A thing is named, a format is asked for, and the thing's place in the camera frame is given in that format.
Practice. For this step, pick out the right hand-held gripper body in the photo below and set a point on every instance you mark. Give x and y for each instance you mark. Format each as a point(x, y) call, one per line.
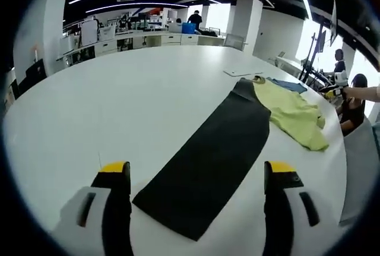
point(340, 77)

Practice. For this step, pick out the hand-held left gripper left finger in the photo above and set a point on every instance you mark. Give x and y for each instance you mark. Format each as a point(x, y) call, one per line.
point(115, 208)

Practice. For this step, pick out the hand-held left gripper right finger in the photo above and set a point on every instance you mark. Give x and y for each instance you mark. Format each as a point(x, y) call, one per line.
point(282, 208)

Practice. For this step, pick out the blue garment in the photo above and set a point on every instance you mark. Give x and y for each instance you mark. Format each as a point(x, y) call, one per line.
point(289, 85)

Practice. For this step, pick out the yellow garment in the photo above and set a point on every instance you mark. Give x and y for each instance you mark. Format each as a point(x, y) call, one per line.
point(291, 113)

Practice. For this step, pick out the white template board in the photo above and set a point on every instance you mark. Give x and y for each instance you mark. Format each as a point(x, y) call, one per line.
point(242, 72)

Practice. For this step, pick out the black garment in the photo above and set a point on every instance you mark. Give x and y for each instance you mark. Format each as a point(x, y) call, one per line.
point(207, 161)

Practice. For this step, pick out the black tripod stand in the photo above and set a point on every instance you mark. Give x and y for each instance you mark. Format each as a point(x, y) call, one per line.
point(310, 60)

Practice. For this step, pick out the grey mesh office chair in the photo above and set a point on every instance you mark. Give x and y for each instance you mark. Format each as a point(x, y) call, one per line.
point(236, 42)

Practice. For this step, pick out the white square pillar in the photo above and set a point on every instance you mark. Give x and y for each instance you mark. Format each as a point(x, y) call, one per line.
point(248, 21)
point(50, 21)

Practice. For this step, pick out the blue plastic bin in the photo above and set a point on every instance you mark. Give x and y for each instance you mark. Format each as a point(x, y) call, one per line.
point(188, 27)

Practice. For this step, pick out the black computer monitor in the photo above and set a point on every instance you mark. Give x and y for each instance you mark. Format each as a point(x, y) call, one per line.
point(35, 72)

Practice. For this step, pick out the long white office desk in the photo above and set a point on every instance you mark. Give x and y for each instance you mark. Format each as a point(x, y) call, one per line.
point(166, 39)

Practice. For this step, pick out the white storage crate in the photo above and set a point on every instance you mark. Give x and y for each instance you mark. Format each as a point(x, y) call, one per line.
point(107, 34)

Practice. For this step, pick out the tall white appliance box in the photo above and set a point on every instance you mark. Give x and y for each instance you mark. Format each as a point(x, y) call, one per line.
point(89, 31)

